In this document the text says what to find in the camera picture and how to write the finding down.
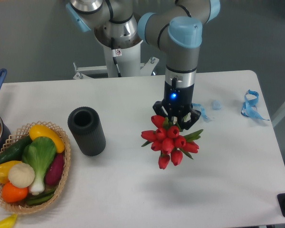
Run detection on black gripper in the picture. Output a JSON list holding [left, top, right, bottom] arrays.
[[152, 82, 201, 130]]

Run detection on red tulip bouquet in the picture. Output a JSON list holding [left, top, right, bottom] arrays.
[[141, 115, 203, 170]]

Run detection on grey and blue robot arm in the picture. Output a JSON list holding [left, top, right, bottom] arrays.
[[66, 0, 220, 130]]

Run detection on dark grey ribbed vase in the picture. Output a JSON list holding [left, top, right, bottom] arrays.
[[67, 106, 106, 156]]

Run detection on small blue ribbon strip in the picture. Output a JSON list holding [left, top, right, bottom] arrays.
[[192, 103, 211, 122]]

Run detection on pale blue small object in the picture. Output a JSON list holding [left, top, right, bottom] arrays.
[[211, 100, 222, 110]]

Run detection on blue ribbon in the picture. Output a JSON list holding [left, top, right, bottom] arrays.
[[240, 89, 269, 121]]

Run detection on purple sweet potato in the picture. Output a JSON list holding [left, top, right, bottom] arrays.
[[45, 153, 64, 186]]

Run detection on green bok choy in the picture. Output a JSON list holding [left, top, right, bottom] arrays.
[[22, 136, 57, 195]]

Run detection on green vegetable at basket bottom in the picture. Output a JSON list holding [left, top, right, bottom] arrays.
[[26, 189, 56, 206]]

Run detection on woven wicker basket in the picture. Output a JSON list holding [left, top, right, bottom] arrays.
[[0, 121, 71, 215]]

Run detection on dark green cucumber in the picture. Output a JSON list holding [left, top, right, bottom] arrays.
[[0, 136, 32, 164]]

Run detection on white garlic bulb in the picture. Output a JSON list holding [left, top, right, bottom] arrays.
[[8, 163, 35, 188]]

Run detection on orange fruit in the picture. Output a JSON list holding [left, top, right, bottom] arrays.
[[1, 182, 29, 203]]

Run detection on yellow bell pepper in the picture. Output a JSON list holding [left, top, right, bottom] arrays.
[[0, 161, 21, 184]]

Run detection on yellow banana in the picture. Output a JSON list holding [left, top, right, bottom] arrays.
[[0, 214, 18, 228]]

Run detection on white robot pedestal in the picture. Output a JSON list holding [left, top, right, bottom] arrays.
[[73, 42, 160, 80]]

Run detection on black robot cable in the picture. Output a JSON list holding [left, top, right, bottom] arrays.
[[110, 37, 122, 77]]

